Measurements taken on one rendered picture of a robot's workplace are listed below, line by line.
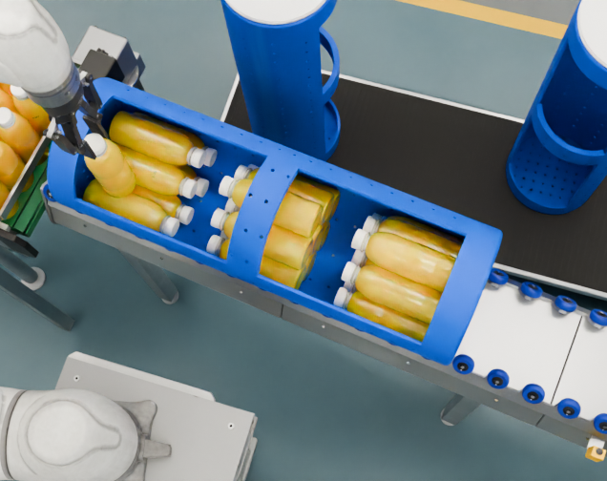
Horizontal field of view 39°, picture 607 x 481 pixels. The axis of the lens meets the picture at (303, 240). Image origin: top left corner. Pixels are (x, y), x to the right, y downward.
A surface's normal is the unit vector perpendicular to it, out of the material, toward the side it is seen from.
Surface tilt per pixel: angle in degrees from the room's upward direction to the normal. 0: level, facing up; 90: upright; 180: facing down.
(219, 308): 0
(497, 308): 0
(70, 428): 5
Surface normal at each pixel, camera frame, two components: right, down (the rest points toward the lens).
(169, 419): -0.05, -0.31
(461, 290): -0.14, -0.09
